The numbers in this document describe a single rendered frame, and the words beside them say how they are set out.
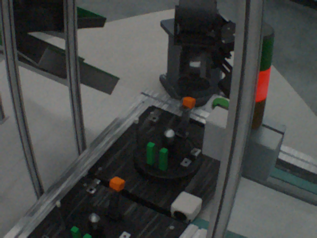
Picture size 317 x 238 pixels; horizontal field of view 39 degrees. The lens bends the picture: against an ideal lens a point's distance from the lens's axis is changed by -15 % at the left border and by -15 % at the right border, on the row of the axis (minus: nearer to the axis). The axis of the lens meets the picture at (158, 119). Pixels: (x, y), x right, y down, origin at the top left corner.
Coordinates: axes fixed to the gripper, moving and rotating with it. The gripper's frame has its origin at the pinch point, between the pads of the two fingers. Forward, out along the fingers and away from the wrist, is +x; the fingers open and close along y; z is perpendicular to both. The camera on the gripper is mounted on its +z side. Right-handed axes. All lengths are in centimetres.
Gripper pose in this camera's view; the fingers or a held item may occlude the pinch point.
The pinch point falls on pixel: (220, 69)
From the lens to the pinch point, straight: 102.7
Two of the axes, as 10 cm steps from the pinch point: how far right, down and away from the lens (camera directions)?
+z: 7.7, -6.4, -0.8
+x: 3.8, 3.5, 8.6
